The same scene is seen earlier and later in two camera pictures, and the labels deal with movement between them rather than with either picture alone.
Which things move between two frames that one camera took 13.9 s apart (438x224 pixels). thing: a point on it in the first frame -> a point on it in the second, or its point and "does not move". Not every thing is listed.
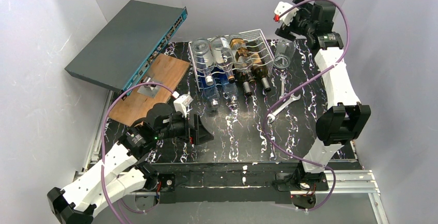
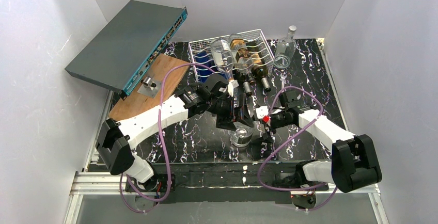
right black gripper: (287, 28) -> (270, 126)
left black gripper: (193, 130) -> (236, 113)
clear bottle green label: (283, 51) does not move
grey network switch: (124, 49) does not move
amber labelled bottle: (243, 58) does not move
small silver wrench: (282, 84) does not move
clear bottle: (203, 52) -> (242, 129)
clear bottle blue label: (223, 54) does not move
